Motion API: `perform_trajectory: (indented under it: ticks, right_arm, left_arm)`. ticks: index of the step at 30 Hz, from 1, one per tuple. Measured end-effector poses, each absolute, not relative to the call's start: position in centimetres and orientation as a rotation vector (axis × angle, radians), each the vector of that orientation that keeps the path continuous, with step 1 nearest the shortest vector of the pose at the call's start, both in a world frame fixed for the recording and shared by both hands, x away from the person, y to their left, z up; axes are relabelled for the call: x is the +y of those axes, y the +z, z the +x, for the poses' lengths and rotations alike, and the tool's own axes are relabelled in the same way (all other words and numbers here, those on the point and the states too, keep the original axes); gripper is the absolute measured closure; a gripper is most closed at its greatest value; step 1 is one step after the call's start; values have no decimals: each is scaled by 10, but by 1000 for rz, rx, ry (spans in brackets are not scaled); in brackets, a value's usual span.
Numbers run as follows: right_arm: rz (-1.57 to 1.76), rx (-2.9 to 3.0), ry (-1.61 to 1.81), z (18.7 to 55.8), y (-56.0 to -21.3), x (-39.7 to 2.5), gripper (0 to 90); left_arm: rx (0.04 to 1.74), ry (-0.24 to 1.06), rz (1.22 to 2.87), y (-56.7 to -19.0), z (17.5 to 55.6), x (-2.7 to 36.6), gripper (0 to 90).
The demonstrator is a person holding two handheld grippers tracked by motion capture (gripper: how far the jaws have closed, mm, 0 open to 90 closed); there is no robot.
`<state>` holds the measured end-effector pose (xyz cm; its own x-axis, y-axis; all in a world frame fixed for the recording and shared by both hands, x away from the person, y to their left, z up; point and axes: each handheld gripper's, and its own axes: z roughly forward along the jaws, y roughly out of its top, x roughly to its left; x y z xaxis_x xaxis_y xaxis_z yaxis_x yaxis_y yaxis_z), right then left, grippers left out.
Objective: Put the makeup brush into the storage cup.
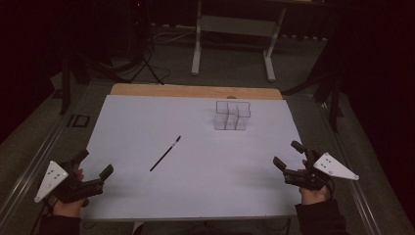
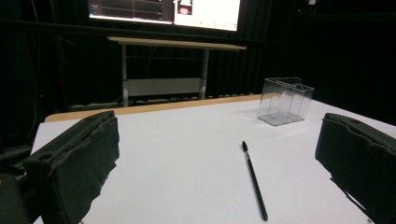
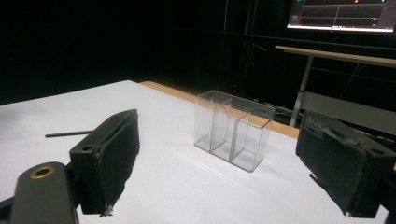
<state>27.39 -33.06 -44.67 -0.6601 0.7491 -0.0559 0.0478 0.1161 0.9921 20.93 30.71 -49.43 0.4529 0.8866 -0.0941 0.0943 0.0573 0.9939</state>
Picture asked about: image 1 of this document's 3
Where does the person's left hand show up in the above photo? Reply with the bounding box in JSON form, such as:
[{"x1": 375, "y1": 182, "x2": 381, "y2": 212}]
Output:
[{"x1": 52, "y1": 167, "x2": 90, "y2": 218}]

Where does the black pen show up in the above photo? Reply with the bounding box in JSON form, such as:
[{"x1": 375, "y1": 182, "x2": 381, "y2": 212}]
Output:
[{"x1": 149, "y1": 135, "x2": 182, "y2": 172}]

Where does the black floor socket box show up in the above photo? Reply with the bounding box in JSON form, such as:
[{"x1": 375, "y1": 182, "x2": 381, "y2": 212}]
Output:
[{"x1": 67, "y1": 114, "x2": 91, "y2": 128}]

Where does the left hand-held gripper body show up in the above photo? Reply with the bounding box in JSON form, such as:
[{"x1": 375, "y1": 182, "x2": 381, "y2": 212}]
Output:
[{"x1": 33, "y1": 159, "x2": 105, "y2": 205}]

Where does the white metal desk frame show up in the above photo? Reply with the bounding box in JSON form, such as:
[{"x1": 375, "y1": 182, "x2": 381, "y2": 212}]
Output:
[{"x1": 191, "y1": 0, "x2": 288, "y2": 83}]

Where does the left hand-held gripper cable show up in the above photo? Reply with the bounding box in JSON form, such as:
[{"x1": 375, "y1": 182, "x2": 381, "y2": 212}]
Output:
[{"x1": 29, "y1": 195, "x2": 57, "y2": 235}]

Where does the clear acrylic compartment organizer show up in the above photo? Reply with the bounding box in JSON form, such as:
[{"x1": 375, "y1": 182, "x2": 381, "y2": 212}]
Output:
[{"x1": 212, "y1": 100, "x2": 253, "y2": 132}]

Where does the hand-held gripper cable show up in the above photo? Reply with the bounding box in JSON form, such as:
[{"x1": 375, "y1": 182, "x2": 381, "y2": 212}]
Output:
[
  {"x1": 324, "y1": 177, "x2": 336, "y2": 202},
  {"x1": 29, "y1": 195, "x2": 57, "y2": 235}
]

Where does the person's right hand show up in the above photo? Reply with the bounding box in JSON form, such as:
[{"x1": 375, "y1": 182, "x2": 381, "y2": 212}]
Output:
[{"x1": 299, "y1": 159, "x2": 330, "y2": 206}]

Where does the black metal stand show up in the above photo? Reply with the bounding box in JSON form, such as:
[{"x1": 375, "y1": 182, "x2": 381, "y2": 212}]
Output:
[
  {"x1": 59, "y1": 53, "x2": 73, "y2": 116},
  {"x1": 328, "y1": 72, "x2": 345, "y2": 133}
]

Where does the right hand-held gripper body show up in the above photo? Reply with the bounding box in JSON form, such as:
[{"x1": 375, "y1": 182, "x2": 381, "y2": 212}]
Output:
[{"x1": 283, "y1": 149, "x2": 360, "y2": 192}]

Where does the black tripod stand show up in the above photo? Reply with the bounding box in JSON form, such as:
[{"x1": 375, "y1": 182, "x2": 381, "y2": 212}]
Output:
[{"x1": 111, "y1": 0, "x2": 165, "y2": 86}]

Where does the right hand-held gripper cable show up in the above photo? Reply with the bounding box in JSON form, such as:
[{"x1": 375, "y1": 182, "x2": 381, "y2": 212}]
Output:
[{"x1": 324, "y1": 177, "x2": 336, "y2": 202}]

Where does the white table cover sheet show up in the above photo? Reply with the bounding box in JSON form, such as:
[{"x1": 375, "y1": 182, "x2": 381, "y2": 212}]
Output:
[{"x1": 79, "y1": 94, "x2": 307, "y2": 221}]

